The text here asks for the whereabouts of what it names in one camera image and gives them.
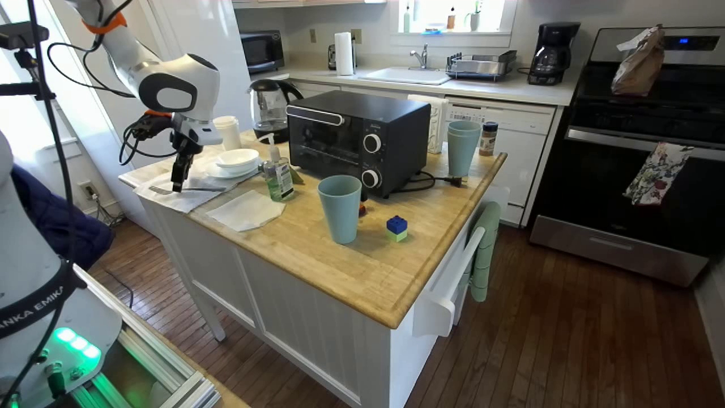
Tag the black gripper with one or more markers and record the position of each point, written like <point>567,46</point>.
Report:
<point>186,144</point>

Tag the silver metal fork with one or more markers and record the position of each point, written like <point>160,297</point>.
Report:
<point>206,187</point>

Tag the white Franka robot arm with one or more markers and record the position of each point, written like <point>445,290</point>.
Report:
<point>183,64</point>

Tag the white lidded paper cup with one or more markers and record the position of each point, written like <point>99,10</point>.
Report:
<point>228,131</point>

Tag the teal plastic cup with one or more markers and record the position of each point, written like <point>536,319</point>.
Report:
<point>341,212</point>
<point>464,149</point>

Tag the stained white cloth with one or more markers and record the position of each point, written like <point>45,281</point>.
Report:
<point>151,181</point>

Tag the white ceramic plate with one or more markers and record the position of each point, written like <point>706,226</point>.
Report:
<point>234,175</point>

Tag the white ceramic bowl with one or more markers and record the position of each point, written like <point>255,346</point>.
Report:
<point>238,158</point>

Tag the green hand soap dispenser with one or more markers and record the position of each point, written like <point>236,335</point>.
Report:
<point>278,181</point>

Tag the glass electric kettle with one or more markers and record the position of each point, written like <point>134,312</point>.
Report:
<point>268,110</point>

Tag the dark blue jacket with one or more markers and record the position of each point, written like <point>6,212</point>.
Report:
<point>59,222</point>

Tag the black microwave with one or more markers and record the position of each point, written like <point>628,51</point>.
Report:
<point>261,51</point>

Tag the black toaster oven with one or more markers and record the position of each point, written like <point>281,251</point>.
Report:
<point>341,144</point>

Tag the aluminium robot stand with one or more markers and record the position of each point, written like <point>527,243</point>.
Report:
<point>151,354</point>

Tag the white kitchen island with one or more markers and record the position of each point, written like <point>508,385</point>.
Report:
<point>302,317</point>

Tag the white paper towel roll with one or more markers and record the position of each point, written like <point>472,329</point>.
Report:
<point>346,52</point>

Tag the blue and green sponge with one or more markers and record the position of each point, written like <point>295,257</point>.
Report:
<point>397,225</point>

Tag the white kitchen sink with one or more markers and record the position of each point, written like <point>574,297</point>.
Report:
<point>404,74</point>

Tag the metal faucet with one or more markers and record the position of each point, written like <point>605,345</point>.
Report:
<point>422,57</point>

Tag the green soap bottle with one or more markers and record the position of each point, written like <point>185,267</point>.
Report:
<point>406,18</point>

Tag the blue dish sponge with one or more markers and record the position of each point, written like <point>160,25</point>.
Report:
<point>434,33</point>

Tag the white towel bar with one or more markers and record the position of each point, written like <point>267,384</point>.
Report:
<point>449,295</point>

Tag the small spice jar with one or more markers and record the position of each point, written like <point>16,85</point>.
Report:
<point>488,141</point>

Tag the green hanging towel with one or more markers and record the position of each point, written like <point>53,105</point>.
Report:
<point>486,257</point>

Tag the grey dish rack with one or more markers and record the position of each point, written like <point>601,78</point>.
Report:
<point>481,65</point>

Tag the kitchen window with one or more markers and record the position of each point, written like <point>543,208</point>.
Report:
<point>462,13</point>

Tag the black coffee maker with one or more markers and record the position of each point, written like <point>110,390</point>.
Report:
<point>554,52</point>

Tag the black steel stove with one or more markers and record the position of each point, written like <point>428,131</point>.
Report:
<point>643,212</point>

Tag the brown paper bag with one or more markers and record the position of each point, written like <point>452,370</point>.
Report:
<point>637,68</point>

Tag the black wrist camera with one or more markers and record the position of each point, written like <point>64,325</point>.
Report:
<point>151,124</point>

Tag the white wall outlet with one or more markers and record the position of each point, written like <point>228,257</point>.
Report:
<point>87,188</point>

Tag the black camera tripod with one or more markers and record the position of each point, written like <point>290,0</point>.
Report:
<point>24,34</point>

